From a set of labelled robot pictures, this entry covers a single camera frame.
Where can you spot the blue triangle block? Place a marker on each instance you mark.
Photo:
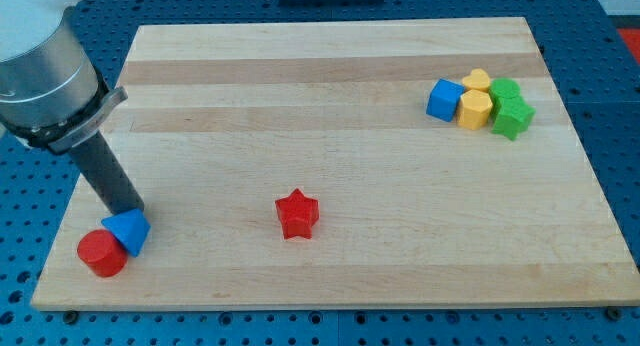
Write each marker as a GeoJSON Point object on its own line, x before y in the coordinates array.
{"type": "Point", "coordinates": [130, 228]}

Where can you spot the red cylinder block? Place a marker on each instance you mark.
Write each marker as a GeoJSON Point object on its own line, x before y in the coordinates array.
{"type": "Point", "coordinates": [102, 253]}

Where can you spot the yellow hexagon block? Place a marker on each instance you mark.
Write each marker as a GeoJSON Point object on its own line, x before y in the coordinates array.
{"type": "Point", "coordinates": [473, 110]}

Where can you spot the green star block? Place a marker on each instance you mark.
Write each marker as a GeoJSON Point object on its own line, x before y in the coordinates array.
{"type": "Point", "coordinates": [513, 117]}

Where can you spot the green cylinder block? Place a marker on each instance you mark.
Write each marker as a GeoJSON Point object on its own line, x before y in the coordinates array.
{"type": "Point", "coordinates": [502, 89]}

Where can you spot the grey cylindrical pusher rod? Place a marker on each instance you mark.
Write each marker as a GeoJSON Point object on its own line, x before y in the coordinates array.
{"type": "Point", "coordinates": [102, 170]}

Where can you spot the wooden board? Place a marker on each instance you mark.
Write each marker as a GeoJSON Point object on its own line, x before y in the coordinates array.
{"type": "Point", "coordinates": [222, 120]}

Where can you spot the red star block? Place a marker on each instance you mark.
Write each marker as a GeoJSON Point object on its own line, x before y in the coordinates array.
{"type": "Point", "coordinates": [297, 214]}

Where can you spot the yellow heart block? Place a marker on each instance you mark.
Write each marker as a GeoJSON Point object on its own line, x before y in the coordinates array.
{"type": "Point", "coordinates": [478, 79]}

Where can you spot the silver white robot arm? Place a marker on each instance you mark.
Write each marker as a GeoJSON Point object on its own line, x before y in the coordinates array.
{"type": "Point", "coordinates": [52, 95]}

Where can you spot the blue cube block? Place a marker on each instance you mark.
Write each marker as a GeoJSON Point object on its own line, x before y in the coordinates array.
{"type": "Point", "coordinates": [443, 100]}

